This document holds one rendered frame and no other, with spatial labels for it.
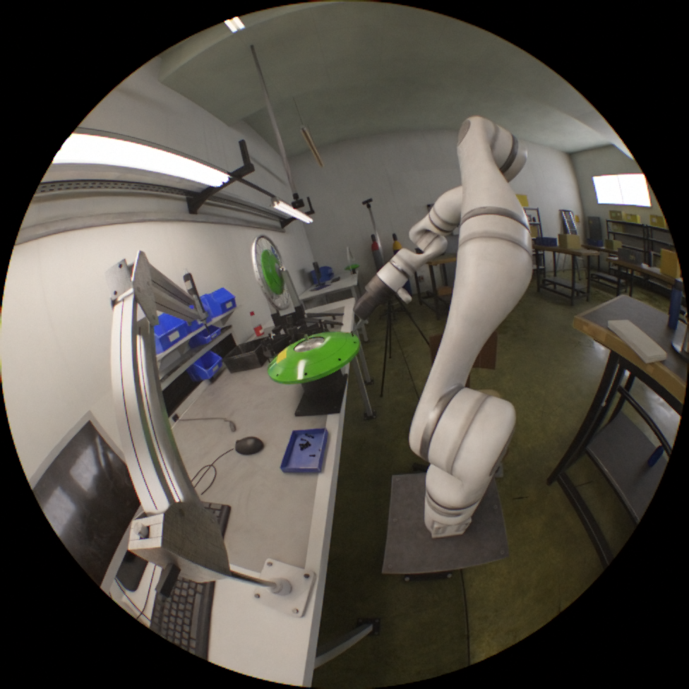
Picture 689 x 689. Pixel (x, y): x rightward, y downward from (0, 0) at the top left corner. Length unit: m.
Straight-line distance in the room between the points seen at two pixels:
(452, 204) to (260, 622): 0.84
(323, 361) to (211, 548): 0.49
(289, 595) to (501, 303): 0.51
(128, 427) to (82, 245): 1.13
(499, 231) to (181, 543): 0.42
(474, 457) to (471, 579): 1.19
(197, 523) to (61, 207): 1.37
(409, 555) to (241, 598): 0.33
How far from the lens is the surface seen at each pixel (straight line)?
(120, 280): 0.40
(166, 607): 0.63
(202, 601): 0.55
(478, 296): 0.22
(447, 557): 0.48
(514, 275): 0.23
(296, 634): 0.46
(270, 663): 0.50
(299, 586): 0.44
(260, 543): 0.51
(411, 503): 0.51
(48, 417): 1.12
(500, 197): 0.27
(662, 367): 0.96
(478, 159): 0.32
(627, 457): 1.67
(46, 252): 1.29
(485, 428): 0.20
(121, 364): 0.32
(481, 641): 1.42
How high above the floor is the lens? 1.32
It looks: 23 degrees down
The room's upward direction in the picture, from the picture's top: 17 degrees counter-clockwise
